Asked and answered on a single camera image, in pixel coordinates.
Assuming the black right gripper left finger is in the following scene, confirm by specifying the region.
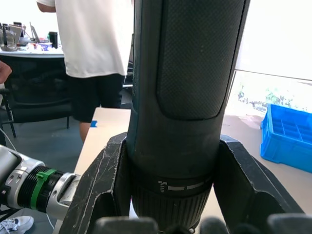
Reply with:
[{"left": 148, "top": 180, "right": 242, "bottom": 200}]
[{"left": 59, "top": 133, "right": 133, "bottom": 234}]

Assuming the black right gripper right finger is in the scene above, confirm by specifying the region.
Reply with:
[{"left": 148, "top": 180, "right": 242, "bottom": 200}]
[{"left": 214, "top": 136, "right": 307, "bottom": 228}]

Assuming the dark electric screwdriver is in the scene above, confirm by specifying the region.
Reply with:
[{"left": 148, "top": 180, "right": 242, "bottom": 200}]
[{"left": 128, "top": 0, "right": 252, "bottom": 234}]

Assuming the bystander bare hand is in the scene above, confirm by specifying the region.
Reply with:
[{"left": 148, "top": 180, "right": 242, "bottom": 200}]
[{"left": 0, "top": 61, "right": 13, "bottom": 85}]

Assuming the blue plastic parts bin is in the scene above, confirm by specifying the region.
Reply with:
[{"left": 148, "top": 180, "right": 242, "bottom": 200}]
[{"left": 260, "top": 103, "right": 312, "bottom": 174}]

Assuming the white sneaker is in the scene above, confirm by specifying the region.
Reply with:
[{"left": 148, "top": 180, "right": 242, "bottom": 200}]
[{"left": 0, "top": 215, "right": 35, "bottom": 234}]

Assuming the black office chair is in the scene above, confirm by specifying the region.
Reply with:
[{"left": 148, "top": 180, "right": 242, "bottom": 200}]
[{"left": 0, "top": 59, "right": 74, "bottom": 138}]

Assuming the person in white t-shirt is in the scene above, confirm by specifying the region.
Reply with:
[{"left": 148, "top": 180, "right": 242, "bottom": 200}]
[{"left": 36, "top": 0, "right": 135, "bottom": 144}]

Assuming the white background table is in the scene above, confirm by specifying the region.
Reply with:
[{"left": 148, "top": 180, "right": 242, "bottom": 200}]
[{"left": 0, "top": 46, "right": 66, "bottom": 59}]

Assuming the white and blue bowl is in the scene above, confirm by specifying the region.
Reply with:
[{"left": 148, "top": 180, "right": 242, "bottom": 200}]
[{"left": 38, "top": 41, "right": 54, "bottom": 52}]

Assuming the black tumbler cup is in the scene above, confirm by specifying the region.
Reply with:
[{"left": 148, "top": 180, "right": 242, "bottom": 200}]
[{"left": 48, "top": 31, "right": 59, "bottom": 49}]

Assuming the grey metal device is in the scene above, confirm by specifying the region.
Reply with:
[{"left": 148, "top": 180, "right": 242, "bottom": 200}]
[{"left": 0, "top": 22, "right": 20, "bottom": 52}]

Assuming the thin white cable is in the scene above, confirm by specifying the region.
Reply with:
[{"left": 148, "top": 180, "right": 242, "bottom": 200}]
[{"left": 0, "top": 126, "right": 15, "bottom": 151}]

